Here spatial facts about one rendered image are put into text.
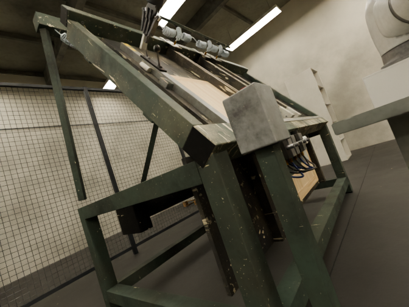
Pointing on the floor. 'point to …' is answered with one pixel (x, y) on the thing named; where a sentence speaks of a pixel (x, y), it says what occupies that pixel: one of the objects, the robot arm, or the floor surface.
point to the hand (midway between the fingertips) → (144, 42)
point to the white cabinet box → (321, 97)
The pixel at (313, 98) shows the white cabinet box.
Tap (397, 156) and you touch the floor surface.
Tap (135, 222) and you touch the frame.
